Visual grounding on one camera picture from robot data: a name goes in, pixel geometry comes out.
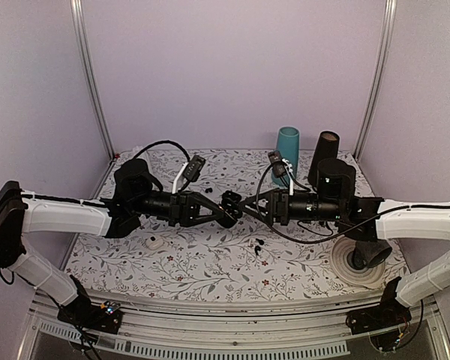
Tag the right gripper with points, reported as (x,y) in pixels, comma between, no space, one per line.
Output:
(277,207)

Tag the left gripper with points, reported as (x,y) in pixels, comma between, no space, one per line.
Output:
(184,209)

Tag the black round earbud case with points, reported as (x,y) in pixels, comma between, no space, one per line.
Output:
(230,218)

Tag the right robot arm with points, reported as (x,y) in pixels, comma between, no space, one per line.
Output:
(363,219)

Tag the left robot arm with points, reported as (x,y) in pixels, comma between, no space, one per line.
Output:
(137,193)

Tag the open black earbud case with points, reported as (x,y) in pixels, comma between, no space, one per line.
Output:
(230,198)

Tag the white case with black earbud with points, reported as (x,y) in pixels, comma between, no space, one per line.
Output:
(153,243)

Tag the floral table mat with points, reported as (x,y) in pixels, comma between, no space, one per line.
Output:
(208,263)

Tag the teal vase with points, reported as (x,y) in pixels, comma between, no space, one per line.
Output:
(288,146)

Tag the black vase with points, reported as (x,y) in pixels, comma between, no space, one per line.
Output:
(326,147)

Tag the dark grey mug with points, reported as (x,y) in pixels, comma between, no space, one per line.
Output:
(368,254)

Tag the beige ribbed plate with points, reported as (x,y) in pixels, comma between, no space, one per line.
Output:
(340,260)

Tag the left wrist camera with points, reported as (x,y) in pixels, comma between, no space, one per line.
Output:
(189,172)

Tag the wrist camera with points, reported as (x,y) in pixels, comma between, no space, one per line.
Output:
(282,171)
(189,172)

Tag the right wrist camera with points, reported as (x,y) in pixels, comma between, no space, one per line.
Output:
(282,171)

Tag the front aluminium rail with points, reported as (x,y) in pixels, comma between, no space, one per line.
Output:
(173,329)

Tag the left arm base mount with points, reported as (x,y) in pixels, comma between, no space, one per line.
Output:
(106,317)

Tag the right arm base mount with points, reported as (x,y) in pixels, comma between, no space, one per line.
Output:
(389,312)

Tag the left aluminium frame post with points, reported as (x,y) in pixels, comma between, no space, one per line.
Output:
(85,55)

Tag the aluminium frame post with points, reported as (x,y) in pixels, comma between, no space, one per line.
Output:
(85,55)
(385,40)

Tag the right aluminium frame post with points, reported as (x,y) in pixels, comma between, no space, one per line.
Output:
(385,40)

